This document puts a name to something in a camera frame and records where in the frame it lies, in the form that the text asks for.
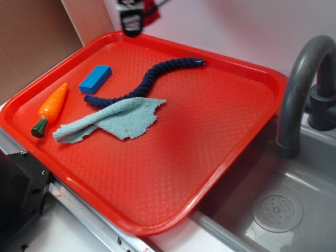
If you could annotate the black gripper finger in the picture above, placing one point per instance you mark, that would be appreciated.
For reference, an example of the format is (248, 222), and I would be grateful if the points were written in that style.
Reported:
(157, 4)
(132, 22)

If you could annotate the red paper ball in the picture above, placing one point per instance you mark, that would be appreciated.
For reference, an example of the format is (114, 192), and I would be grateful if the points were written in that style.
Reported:
(149, 18)

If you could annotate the blue rectangular block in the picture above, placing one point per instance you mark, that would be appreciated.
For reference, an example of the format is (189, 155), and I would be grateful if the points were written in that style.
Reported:
(93, 81)

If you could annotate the brown cardboard panel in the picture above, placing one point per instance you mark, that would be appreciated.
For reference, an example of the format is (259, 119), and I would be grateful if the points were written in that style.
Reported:
(37, 35)

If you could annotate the light blue torn cloth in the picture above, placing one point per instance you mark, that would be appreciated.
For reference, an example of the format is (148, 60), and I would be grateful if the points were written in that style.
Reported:
(128, 118)

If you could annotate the red plastic tray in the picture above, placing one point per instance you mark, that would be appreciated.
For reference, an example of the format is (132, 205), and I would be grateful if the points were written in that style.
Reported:
(147, 185)

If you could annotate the orange toy carrot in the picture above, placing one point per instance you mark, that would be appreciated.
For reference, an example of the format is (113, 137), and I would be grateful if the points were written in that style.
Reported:
(49, 110)

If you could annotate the grey curved faucet spout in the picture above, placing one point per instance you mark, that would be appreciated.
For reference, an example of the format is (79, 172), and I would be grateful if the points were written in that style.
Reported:
(303, 76)

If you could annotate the grey plastic sink basin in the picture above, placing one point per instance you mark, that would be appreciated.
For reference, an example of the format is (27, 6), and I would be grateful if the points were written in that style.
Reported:
(225, 211)

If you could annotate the round sink drain cover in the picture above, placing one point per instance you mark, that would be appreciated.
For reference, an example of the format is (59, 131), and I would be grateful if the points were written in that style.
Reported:
(277, 213)

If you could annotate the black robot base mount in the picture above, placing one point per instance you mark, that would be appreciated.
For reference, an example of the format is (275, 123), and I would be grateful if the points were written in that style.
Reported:
(24, 185)

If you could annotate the grey faucet handle base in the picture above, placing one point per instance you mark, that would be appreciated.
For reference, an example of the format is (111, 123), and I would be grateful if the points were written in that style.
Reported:
(322, 98)

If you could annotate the aluminium rail with screws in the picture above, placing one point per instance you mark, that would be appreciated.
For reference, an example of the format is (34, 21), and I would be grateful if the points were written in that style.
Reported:
(59, 219)

